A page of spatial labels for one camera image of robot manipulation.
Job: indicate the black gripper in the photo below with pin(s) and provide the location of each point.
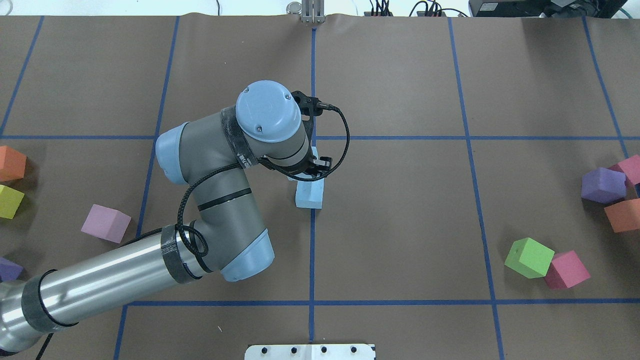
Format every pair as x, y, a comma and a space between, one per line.
311, 170

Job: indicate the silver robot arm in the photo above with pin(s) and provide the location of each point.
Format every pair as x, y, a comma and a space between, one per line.
218, 226

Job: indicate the small metal cylinder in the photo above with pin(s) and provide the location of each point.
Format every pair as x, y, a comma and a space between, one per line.
294, 8

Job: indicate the lilac pink foam block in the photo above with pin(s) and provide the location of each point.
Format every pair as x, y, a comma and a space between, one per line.
106, 223

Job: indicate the green foam block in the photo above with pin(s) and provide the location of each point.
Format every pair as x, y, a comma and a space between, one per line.
529, 258

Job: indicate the crimson foam block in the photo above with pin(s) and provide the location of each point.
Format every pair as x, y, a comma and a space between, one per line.
566, 270

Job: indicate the purple foam block near tray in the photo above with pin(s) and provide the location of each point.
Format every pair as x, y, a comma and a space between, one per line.
603, 186

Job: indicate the far orange foam block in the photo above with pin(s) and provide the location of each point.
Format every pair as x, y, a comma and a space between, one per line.
12, 164

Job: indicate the yellow foam block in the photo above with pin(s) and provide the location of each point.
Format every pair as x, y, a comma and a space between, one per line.
10, 201

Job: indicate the orange foam block near tray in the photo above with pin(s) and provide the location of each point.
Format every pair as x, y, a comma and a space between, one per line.
624, 216

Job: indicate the pink foam block near tray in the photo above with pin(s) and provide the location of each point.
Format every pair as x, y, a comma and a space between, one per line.
630, 167

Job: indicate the far purple foam block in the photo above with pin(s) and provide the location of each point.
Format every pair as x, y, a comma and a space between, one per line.
9, 271

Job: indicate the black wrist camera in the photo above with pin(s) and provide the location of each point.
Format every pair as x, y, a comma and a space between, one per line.
310, 106

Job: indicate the aluminium frame post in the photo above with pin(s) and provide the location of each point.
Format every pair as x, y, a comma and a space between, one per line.
312, 11

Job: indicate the white camera stand post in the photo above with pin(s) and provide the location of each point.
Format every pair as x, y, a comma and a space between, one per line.
335, 351

